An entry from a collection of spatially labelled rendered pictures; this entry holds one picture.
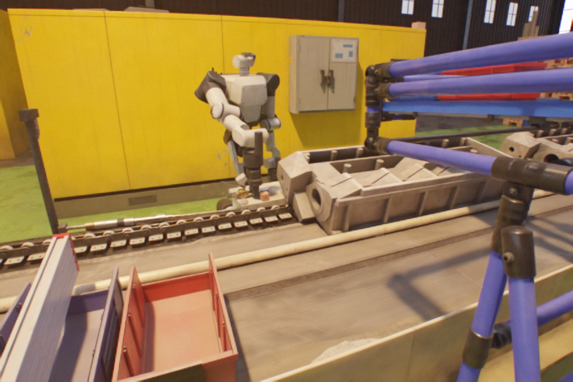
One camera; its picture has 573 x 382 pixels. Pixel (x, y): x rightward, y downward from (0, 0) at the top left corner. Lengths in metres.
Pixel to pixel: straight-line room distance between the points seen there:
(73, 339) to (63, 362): 0.06
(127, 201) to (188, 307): 2.63
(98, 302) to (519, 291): 0.86
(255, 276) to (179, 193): 2.51
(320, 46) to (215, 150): 1.50
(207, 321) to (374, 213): 0.70
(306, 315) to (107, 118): 2.75
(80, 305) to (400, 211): 1.07
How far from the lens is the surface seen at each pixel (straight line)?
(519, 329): 0.50
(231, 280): 0.97
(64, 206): 3.56
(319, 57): 3.31
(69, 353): 0.90
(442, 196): 1.41
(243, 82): 1.76
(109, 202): 3.48
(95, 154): 3.34
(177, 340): 0.83
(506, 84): 0.48
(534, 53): 0.47
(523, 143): 2.24
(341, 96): 3.45
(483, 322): 0.58
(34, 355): 0.75
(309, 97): 3.27
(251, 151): 1.29
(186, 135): 3.24
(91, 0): 12.72
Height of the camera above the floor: 1.34
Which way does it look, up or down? 17 degrees down
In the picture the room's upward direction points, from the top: straight up
